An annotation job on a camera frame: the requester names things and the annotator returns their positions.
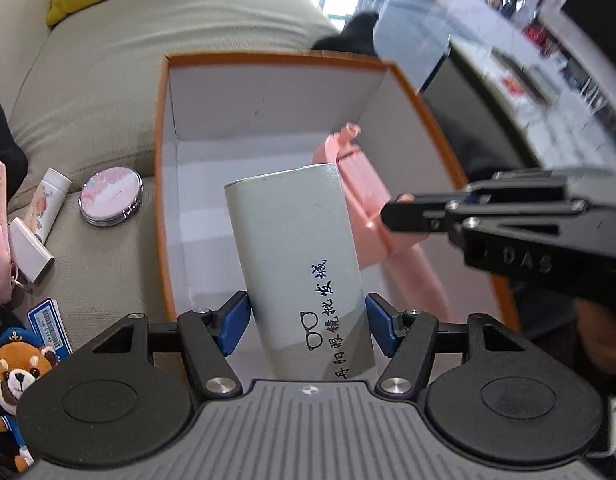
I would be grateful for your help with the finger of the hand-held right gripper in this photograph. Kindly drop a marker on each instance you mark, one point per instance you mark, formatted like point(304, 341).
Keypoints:
point(438, 197)
point(413, 217)

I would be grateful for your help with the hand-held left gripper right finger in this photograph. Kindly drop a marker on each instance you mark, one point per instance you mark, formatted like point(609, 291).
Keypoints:
point(380, 321)

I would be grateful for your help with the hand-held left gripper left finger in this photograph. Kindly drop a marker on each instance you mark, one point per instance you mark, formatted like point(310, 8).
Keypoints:
point(235, 321)

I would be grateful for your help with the white glasses case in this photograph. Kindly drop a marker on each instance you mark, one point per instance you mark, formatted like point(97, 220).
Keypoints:
point(293, 240)

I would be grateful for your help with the orange cardboard box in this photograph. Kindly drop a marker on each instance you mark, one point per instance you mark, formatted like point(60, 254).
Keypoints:
point(268, 100)

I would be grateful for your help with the red panda plush toy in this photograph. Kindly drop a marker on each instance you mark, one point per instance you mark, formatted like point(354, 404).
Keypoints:
point(15, 385)

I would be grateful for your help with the person's right hand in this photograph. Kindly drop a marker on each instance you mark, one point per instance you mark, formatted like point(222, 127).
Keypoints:
point(608, 340)

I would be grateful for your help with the white marble cabinet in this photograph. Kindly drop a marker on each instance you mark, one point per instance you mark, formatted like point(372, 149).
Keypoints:
point(563, 120)

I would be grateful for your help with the framed picture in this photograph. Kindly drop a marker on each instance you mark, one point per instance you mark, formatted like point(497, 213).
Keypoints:
point(520, 75)

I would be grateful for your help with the round pink compact mirror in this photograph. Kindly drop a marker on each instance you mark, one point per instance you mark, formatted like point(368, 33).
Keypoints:
point(110, 197)

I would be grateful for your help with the blue white tag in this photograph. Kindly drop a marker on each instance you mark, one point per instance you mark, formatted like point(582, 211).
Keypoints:
point(48, 327)

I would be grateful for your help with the small white box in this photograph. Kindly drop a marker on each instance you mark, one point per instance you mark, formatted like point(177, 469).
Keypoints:
point(30, 252)

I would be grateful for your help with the white hand cream tube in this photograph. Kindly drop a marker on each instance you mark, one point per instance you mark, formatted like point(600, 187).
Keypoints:
point(50, 202)

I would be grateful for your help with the beige sofa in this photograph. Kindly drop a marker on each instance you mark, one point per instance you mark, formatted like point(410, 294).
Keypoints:
point(137, 60)

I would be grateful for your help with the dark cloth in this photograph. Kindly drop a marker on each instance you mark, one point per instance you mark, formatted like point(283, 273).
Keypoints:
point(2, 140)

